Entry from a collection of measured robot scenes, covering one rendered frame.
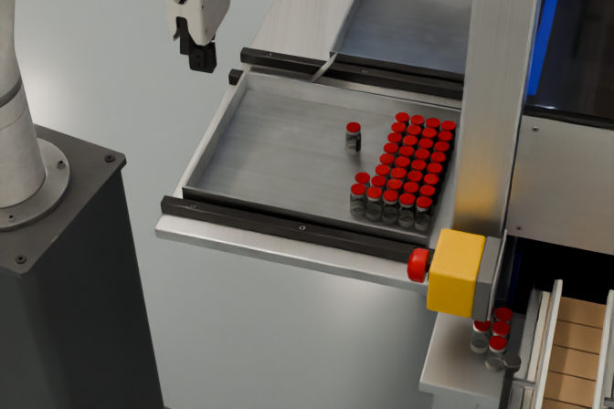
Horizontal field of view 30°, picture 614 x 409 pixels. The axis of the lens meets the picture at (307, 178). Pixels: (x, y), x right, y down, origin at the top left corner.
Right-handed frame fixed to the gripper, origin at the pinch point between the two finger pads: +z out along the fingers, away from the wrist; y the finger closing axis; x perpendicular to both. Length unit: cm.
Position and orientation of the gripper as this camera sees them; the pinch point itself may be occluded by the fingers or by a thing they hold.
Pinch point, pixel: (202, 56)
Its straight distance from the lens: 147.7
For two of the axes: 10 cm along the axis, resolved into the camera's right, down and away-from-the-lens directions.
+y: 2.8, -6.8, 6.8
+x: -9.6, -1.8, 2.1
